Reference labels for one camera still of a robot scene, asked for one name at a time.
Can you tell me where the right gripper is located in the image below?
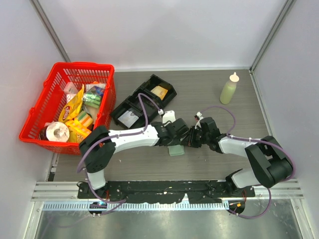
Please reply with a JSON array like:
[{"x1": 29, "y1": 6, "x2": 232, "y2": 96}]
[{"x1": 181, "y1": 126, "x2": 210, "y2": 148}]

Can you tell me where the green leather card holder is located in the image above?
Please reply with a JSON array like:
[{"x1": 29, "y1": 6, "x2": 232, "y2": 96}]
[{"x1": 168, "y1": 145, "x2": 185, "y2": 156}]

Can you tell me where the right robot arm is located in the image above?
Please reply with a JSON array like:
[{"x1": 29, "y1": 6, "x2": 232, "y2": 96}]
[{"x1": 181, "y1": 117, "x2": 294, "y2": 197}]

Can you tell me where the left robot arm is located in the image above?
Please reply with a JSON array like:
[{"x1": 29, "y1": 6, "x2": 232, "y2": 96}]
[{"x1": 77, "y1": 119, "x2": 189, "y2": 198}]

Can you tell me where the tan card in tray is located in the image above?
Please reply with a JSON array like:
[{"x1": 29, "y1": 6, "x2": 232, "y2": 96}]
[{"x1": 151, "y1": 86, "x2": 168, "y2": 100}]

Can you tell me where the white card in tray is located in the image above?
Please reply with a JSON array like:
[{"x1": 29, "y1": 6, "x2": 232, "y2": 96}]
[{"x1": 118, "y1": 111, "x2": 139, "y2": 128}]

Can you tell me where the black plastic organizer tray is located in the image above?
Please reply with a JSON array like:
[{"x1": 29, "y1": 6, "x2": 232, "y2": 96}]
[{"x1": 110, "y1": 74, "x2": 177, "y2": 129}]

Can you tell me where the green squeeze bottle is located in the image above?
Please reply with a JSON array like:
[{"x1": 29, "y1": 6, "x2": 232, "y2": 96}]
[{"x1": 220, "y1": 72, "x2": 239, "y2": 105}]

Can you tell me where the green yellow sponge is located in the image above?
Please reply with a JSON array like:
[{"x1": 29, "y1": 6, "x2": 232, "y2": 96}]
[{"x1": 75, "y1": 111, "x2": 93, "y2": 128}]

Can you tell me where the green sponge pack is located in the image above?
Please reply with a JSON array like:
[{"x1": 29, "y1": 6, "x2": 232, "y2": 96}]
[{"x1": 83, "y1": 93, "x2": 102, "y2": 108}]

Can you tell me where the yellow cracker box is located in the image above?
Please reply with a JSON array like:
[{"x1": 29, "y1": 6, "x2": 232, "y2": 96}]
[{"x1": 65, "y1": 119, "x2": 91, "y2": 143}]

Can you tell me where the yellow snack bag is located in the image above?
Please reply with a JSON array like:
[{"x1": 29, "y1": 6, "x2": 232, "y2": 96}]
[{"x1": 58, "y1": 84, "x2": 85, "y2": 123}]

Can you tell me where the white small packet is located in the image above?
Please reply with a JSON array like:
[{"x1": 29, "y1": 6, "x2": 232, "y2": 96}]
[{"x1": 63, "y1": 82, "x2": 78, "y2": 94}]

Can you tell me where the toilet paper roll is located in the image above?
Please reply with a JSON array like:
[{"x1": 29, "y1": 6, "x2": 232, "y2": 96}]
[{"x1": 46, "y1": 121, "x2": 70, "y2": 142}]

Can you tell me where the dark round can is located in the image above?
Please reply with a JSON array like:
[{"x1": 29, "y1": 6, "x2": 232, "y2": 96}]
[{"x1": 38, "y1": 125, "x2": 49, "y2": 141}]

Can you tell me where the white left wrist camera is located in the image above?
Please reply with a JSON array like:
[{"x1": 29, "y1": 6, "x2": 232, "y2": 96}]
[{"x1": 162, "y1": 111, "x2": 176, "y2": 124}]

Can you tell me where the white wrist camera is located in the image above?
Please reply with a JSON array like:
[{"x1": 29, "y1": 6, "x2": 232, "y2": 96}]
[
  {"x1": 162, "y1": 111, "x2": 176, "y2": 124},
  {"x1": 194, "y1": 112, "x2": 203, "y2": 129}
]

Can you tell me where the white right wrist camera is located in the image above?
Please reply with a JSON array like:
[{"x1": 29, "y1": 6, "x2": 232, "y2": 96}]
[{"x1": 194, "y1": 112, "x2": 203, "y2": 129}]

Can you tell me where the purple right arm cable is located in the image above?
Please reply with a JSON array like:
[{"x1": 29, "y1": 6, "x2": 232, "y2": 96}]
[{"x1": 196, "y1": 106, "x2": 297, "y2": 220}]

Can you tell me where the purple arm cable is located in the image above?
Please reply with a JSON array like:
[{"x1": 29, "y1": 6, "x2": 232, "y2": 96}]
[
  {"x1": 76, "y1": 93, "x2": 164, "y2": 215},
  {"x1": 196, "y1": 106, "x2": 297, "y2": 220}
]

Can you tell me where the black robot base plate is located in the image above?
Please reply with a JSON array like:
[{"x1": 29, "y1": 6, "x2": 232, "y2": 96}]
[{"x1": 77, "y1": 180, "x2": 255, "y2": 204}]

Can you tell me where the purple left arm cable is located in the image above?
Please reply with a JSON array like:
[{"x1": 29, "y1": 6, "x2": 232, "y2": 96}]
[{"x1": 76, "y1": 93, "x2": 164, "y2": 215}]

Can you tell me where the aluminium front rail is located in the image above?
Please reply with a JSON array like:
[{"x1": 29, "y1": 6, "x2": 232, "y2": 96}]
[{"x1": 31, "y1": 180, "x2": 304, "y2": 215}]

